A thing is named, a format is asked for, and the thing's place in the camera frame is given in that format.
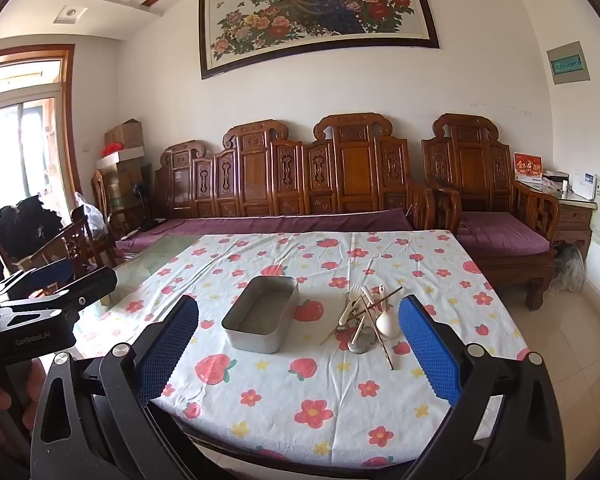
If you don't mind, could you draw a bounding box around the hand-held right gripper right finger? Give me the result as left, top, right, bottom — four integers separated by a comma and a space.
397, 294, 581, 480

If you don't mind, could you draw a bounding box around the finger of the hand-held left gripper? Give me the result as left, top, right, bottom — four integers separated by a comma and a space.
0, 259, 75, 302
0, 266, 119, 315

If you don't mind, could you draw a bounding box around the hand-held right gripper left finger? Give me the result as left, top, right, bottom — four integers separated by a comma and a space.
30, 294, 201, 480

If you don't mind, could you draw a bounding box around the rectangular metal tray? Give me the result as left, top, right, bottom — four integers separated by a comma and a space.
221, 275, 301, 355

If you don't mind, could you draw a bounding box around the small wooden chair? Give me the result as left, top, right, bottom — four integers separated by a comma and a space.
30, 204, 119, 286

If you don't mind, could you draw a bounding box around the large white plastic spoon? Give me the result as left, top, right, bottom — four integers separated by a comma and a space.
361, 287, 399, 342

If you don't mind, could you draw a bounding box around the dark wooden chopstick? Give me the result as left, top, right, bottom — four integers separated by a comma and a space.
356, 287, 405, 319
361, 300, 396, 372

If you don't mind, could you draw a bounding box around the pile of black clothes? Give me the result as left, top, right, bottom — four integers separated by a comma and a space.
0, 194, 64, 262

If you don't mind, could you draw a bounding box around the glass-topped wooden table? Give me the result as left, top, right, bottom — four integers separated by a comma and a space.
74, 234, 451, 477

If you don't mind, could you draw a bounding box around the metal spoon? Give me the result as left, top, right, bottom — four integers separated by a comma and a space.
349, 327, 377, 357

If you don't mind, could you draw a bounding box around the clear plastic bag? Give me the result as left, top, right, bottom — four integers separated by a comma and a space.
72, 194, 107, 242

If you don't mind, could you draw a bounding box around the wooden armchair with boxes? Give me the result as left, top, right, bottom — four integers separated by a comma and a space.
90, 169, 153, 241

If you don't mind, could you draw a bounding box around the floral strawberry tablecloth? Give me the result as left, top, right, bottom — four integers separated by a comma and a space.
72, 230, 531, 468

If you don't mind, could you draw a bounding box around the purple armchair cushion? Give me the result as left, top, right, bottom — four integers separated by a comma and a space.
457, 211, 552, 257

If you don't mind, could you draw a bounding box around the brown cardboard box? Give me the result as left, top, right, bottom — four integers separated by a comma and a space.
104, 118, 144, 152

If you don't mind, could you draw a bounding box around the white fluffy bundle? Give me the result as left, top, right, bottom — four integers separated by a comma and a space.
554, 244, 589, 292

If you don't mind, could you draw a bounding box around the purple sofa cushion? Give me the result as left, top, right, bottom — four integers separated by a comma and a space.
115, 207, 414, 257

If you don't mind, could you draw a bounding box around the carved wooden armchair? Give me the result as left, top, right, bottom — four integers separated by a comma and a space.
421, 112, 564, 312

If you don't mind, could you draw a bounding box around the wooden side table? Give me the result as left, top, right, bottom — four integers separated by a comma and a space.
520, 180, 599, 262

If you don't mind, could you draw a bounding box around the red gift box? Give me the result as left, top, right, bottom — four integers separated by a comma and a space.
512, 152, 545, 182

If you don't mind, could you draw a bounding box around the tissue box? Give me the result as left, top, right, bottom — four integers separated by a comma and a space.
542, 172, 571, 192

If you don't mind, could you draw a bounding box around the carved wooden sofa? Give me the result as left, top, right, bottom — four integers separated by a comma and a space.
152, 114, 437, 235

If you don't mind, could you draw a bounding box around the ceiling vent light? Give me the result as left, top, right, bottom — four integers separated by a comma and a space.
52, 6, 89, 25

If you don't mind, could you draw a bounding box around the framed peacock flower painting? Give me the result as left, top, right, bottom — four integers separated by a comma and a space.
198, 0, 441, 81

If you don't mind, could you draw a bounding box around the wooden balcony door frame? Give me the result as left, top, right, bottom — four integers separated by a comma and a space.
0, 43, 84, 211

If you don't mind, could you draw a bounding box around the grey wall panel box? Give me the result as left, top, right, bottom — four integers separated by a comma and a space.
546, 41, 592, 86

